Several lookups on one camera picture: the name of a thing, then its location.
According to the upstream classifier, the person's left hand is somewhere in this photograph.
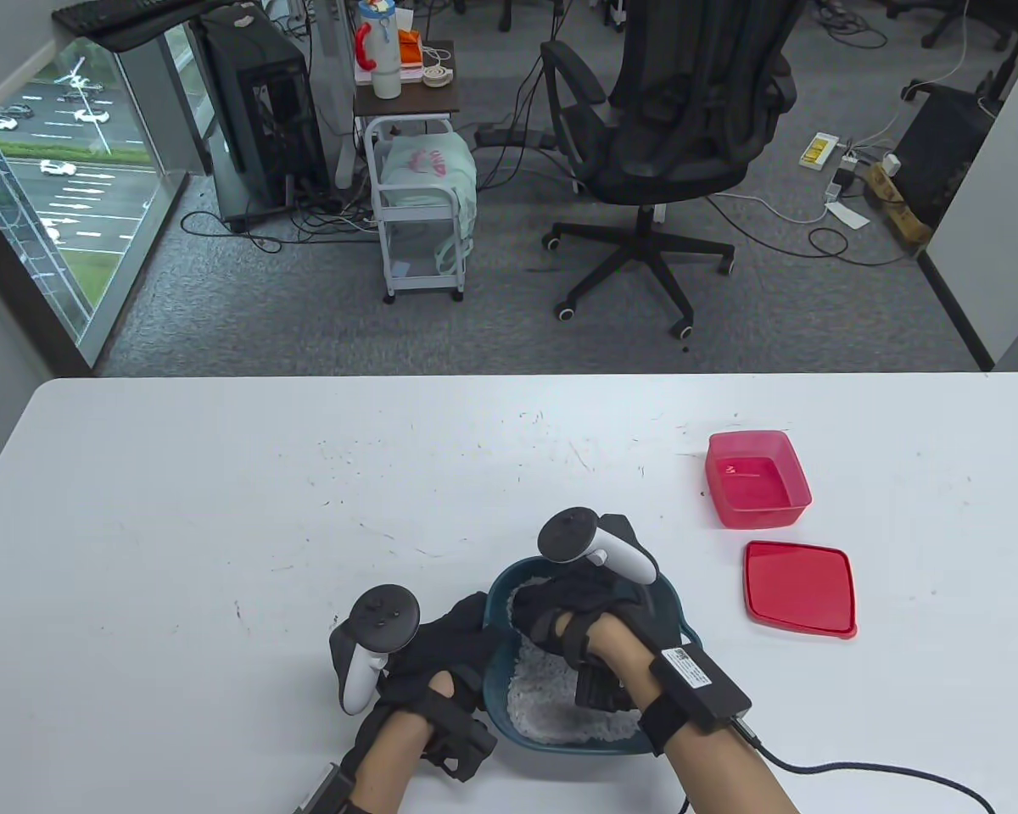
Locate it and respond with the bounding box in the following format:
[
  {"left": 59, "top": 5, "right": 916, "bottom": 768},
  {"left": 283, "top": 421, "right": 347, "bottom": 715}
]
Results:
[{"left": 375, "top": 591, "right": 500, "bottom": 781}]

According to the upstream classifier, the person's right hand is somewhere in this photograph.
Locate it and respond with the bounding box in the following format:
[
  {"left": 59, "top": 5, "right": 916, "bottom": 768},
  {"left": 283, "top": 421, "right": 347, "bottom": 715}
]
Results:
[{"left": 511, "top": 515, "right": 690, "bottom": 715}]

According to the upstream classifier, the black and white controller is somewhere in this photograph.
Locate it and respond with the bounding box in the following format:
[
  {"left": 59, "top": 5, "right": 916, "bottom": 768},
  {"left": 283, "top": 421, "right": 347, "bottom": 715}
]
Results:
[
  {"left": 329, "top": 585, "right": 421, "bottom": 715},
  {"left": 539, "top": 507, "right": 659, "bottom": 586}
]

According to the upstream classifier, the teal plastic basin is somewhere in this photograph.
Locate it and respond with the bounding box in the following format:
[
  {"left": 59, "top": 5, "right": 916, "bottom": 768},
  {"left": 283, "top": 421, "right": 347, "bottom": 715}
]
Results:
[{"left": 482, "top": 557, "right": 703, "bottom": 757}]

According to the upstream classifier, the white rice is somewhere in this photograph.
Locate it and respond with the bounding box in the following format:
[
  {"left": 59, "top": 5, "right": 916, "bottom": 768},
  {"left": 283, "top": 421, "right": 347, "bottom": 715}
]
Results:
[{"left": 505, "top": 577, "right": 646, "bottom": 747}]

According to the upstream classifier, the red plastic container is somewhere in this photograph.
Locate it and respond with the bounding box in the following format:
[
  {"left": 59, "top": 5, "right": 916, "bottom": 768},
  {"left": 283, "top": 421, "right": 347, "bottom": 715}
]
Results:
[{"left": 704, "top": 430, "right": 814, "bottom": 531}]

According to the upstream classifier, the red plastic lid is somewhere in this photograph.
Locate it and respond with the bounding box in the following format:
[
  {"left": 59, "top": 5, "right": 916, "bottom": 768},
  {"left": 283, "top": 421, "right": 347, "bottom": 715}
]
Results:
[{"left": 744, "top": 540, "right": 859, "bottom": 638}]

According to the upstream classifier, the person's left forearm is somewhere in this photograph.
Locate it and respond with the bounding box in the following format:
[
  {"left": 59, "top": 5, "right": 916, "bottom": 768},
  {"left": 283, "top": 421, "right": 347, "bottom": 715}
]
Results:
[{"left": 346, "top": 705, "right": 433, "bottom": 814}]

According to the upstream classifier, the person's right forearm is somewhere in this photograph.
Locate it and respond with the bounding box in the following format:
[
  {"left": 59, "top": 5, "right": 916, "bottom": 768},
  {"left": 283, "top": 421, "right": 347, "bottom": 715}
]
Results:
[{"left": 598, "top": 615, "right": 803, "bottom": 814}]

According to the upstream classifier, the white rolling cart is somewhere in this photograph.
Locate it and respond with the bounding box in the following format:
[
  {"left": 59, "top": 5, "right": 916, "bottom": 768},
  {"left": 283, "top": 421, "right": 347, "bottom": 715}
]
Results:
[{"left": 365, "top": 117, "right": 476, "bottom": 304}]

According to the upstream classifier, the black office chair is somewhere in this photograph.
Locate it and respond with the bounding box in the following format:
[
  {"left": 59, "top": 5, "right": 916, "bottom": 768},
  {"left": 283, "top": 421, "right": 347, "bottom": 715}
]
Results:
[{"left": 540, "top": 0, "right": 800, "bottom": 342}]

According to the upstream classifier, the pale green plastic bag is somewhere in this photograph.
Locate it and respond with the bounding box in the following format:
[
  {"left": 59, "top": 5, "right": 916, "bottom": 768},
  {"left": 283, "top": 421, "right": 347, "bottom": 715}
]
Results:
[{"left": 380, "top": 136, "right": 479, "bottom": 272}]

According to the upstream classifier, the black power strip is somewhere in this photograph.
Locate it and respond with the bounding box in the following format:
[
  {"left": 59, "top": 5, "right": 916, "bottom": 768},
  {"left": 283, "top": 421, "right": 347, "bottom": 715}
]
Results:
[{"left": 473, "top": 125, "right": 554, "bottom": 152}]

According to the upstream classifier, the brown side table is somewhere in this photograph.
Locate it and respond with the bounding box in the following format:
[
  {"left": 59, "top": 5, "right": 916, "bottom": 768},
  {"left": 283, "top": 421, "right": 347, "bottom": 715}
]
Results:
[{"left": 354, "top": 41, "right": 461, "bottom": 121}]

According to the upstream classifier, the black computer tower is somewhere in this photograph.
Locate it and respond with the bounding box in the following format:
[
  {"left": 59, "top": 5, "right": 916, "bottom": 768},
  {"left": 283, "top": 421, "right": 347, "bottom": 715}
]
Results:
[{"left": 197, "top": 4, "right": 327, "bottom": 234}]

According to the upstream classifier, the white desk leg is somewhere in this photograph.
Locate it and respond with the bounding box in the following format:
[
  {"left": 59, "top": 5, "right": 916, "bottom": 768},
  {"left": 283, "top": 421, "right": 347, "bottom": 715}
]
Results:
[{"left": 310, "top": 0, "right": 359, "bottom": 192}]

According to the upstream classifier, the black case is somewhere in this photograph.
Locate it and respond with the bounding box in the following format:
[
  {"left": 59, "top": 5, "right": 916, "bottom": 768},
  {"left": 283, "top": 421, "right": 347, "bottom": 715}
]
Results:
[{"left": 889, "top": 85, "right": 995, "bottom": 231}]

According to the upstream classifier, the glass window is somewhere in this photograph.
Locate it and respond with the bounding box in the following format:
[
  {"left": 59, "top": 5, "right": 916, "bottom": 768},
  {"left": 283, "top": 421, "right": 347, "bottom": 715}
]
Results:
[{"left": 0, "top": 21, "right": 221, "bottom": 370}]

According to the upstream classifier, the black keyboard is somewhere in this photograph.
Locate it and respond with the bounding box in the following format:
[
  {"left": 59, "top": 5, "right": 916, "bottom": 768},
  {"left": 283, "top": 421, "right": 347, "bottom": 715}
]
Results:
[{"left": 51, "top": 0, "right": 189, "bottom": 36}]

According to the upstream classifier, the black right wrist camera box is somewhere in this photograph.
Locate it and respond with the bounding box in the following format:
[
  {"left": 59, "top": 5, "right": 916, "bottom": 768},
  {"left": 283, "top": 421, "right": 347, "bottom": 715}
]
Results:
[{"left": 640, "top": 646, "right": 753, "bottom": 757}]

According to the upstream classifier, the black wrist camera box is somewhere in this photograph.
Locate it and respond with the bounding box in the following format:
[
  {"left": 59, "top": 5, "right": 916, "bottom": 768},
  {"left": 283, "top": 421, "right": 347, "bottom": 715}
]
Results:
[
  {"left": 640, "top": 646, "right": 753, "bottom": 757},
  {"left": 293, "top": 761, "right": 359, "bottom": 814}
]

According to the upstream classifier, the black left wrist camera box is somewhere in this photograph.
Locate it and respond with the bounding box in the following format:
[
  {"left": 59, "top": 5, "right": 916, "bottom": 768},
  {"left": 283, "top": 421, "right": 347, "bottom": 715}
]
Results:
[{"left": 293, "top": 761, "right": 359, "bottom": 814}]

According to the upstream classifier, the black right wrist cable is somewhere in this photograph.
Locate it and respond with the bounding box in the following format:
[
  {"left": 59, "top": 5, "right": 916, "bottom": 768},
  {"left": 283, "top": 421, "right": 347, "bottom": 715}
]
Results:
[{"left": 730, "top": 716, "right": 998, "bottom": 814}]

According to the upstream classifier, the tangle of black floor cables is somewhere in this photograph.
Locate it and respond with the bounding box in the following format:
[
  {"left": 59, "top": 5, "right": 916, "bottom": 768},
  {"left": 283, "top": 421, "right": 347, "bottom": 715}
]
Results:
[{"left": 180, "top": 174, "right": 384, "bottom": 255}]

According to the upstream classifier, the white tumbler with red handle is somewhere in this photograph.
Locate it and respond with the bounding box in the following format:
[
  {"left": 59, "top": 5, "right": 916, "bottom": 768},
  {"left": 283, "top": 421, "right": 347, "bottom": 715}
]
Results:
[{"left": 355, "top": 0, "right": 405, "bottom": 101}]

